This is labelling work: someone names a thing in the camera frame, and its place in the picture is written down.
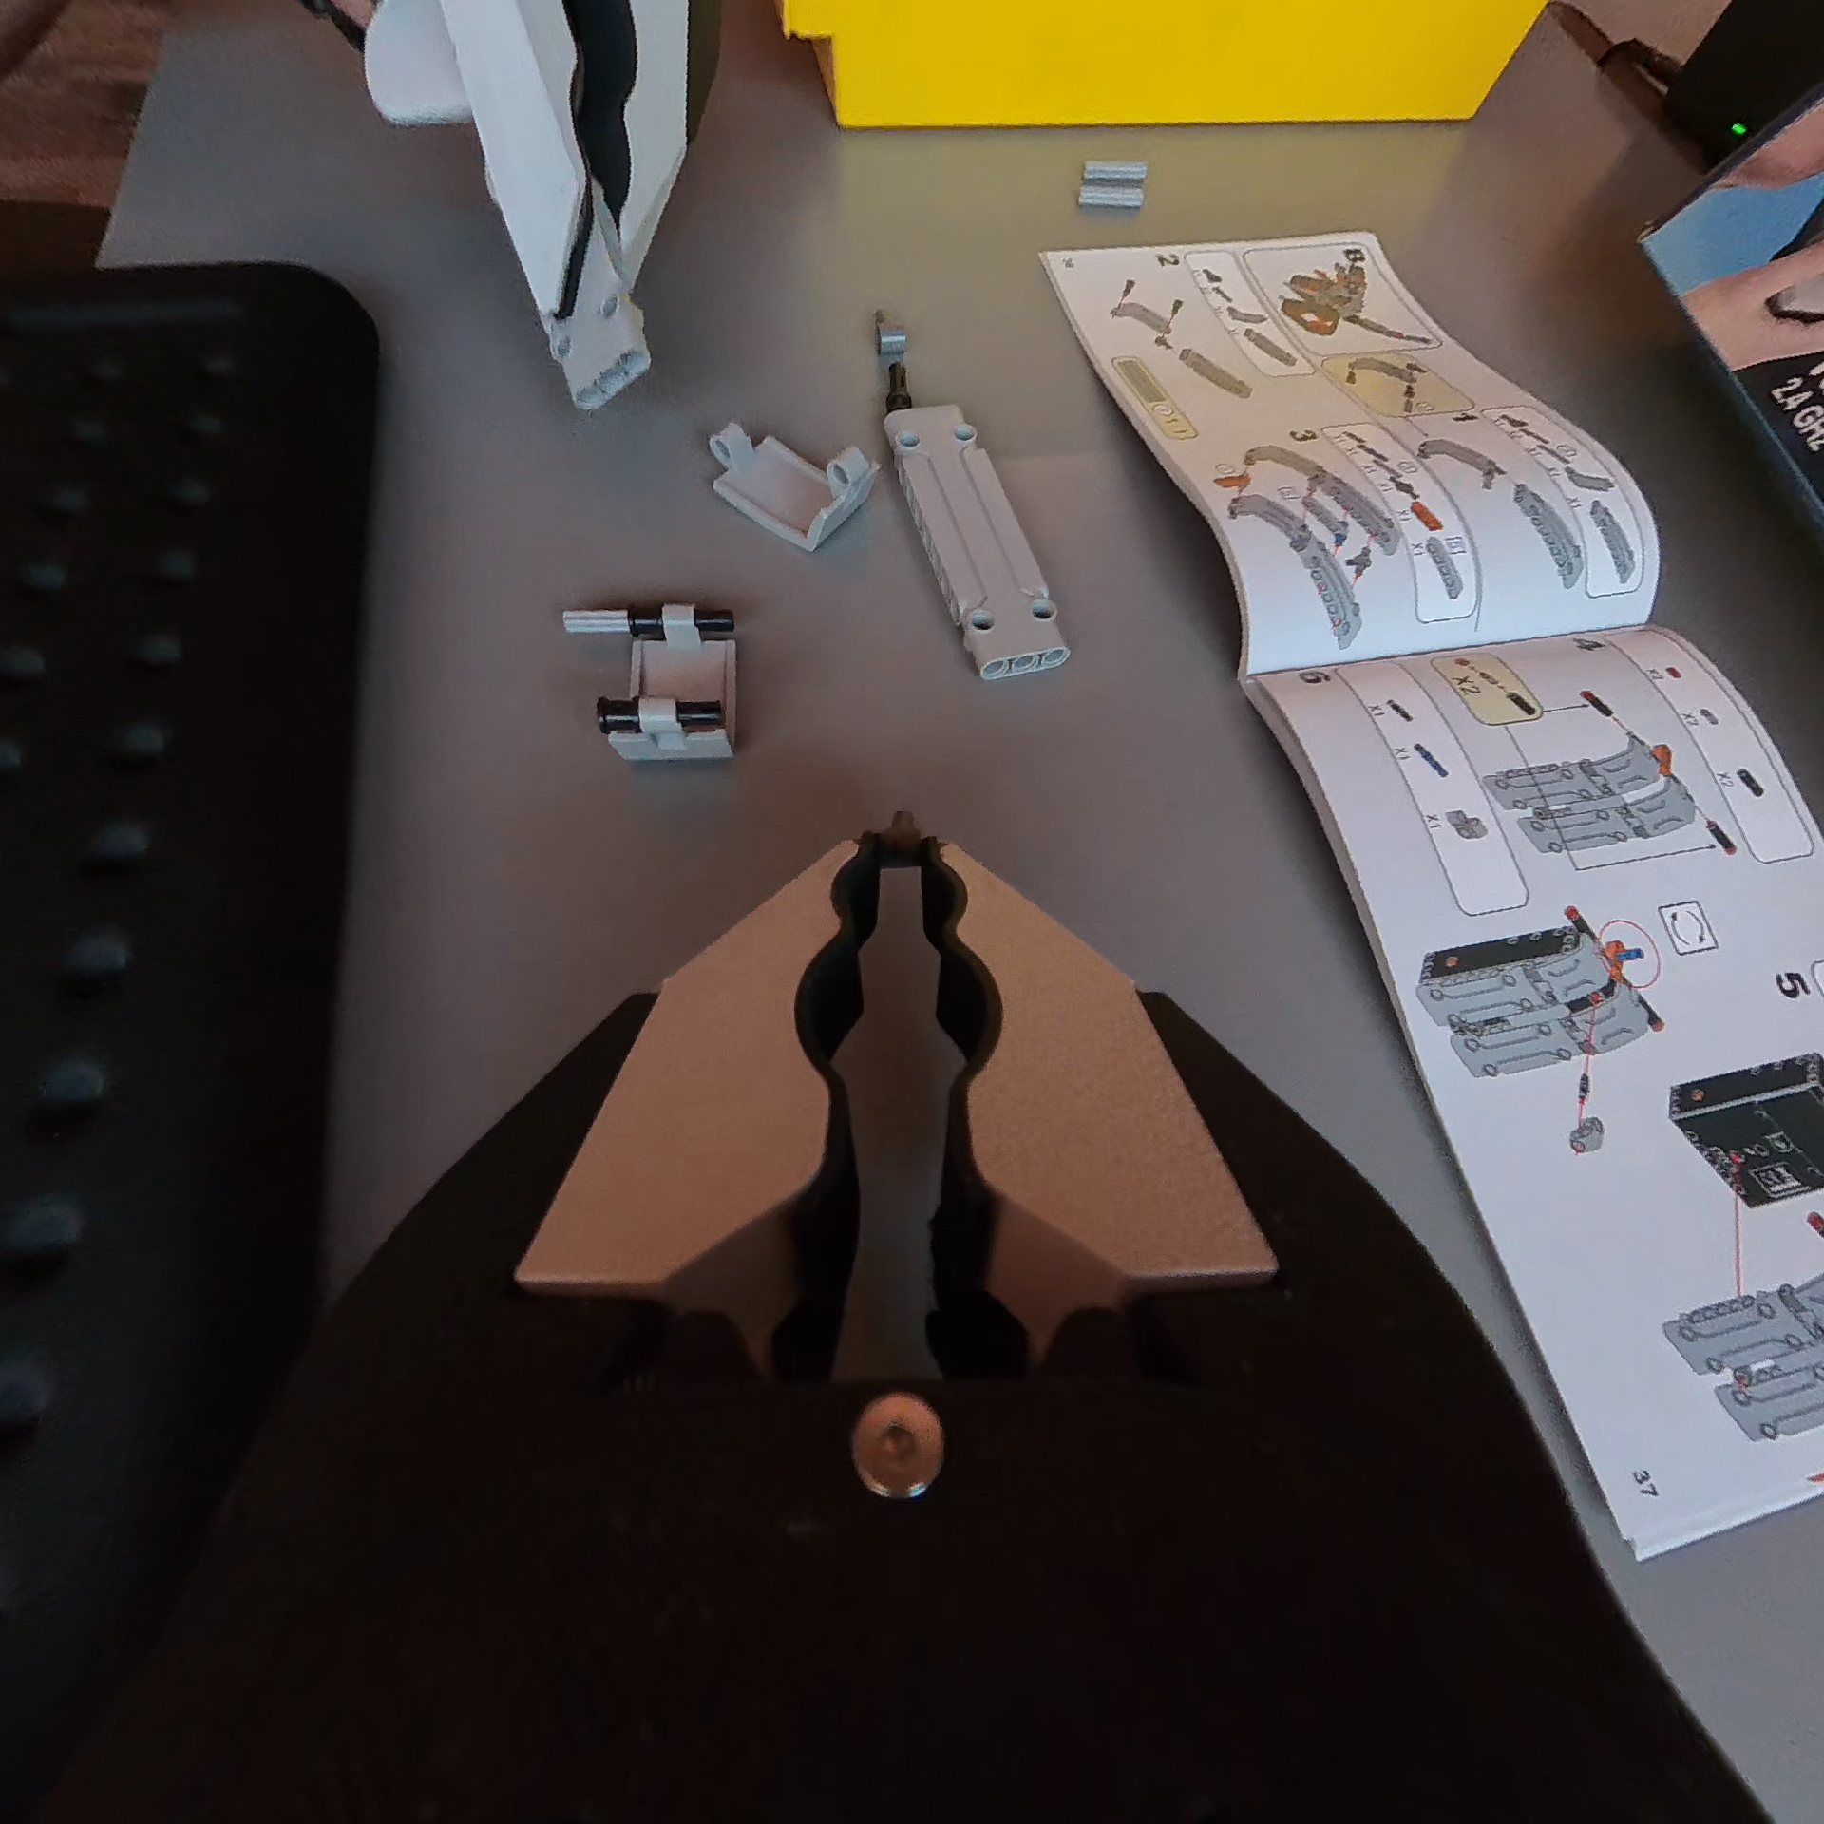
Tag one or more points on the curved grey panel with pins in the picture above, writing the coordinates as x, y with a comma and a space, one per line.
680, 698

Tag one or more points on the black device with green light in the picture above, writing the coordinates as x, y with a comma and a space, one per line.
1738, 85

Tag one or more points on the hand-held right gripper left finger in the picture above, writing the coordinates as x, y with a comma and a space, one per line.
669, 1140

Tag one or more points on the black pin with grey connector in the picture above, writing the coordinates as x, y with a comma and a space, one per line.
893, 337

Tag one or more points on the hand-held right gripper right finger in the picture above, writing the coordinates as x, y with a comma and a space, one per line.
1111, 1140

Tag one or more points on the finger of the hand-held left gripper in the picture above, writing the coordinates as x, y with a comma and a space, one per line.
659, 113
512, 141

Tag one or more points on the curved grey brick panel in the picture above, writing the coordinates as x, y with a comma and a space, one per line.
785, 491

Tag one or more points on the long grey brick panel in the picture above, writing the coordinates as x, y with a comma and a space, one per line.
606, 357
968, 540

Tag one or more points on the blue robot kit box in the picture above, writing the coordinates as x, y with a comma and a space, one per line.
1753, 357

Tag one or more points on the open instruction booklet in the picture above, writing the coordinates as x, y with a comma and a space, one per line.
1425, 470

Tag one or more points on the large yellow bin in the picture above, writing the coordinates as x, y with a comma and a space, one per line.
1140, 57

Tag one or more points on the black perforated mat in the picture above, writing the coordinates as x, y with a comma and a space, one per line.
142, 713

